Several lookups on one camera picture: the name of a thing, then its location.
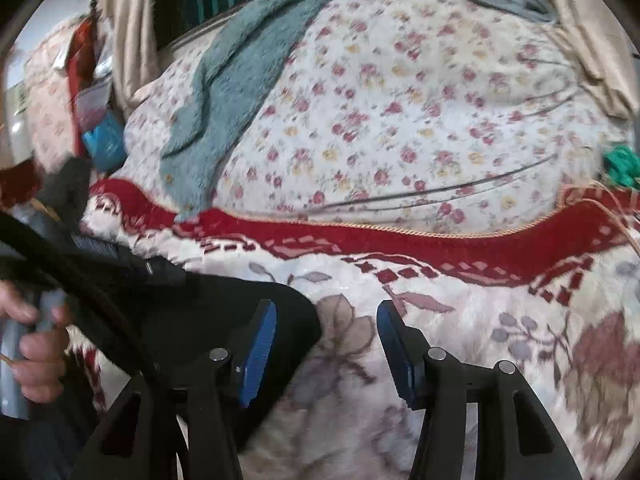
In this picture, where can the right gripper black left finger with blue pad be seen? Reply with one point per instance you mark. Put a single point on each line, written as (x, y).
(177, 425)

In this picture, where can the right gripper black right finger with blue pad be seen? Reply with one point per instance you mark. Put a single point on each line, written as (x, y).
(516, 438)

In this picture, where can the black pants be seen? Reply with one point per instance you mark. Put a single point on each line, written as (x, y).
(143, 315)

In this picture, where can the person's left hand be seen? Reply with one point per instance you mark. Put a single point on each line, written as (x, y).
(43, 366)

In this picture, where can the red white floral fleece blanket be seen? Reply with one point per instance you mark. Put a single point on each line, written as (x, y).
(559, 298)

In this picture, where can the white glove green cuff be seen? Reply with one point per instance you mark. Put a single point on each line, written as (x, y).
(622, 167)

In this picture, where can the blue bag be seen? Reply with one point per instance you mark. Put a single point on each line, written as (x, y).
(105, 144)

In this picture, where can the floral print quilt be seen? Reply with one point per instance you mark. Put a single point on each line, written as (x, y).
(433, 115)

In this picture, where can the red hanging decoration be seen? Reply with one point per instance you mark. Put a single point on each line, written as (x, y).
(79, 65)

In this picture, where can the grey-blue fuzzy cardigan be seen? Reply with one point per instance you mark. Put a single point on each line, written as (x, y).
(229, 86)

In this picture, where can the beige curtain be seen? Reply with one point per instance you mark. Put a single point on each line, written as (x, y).
(135, 63)

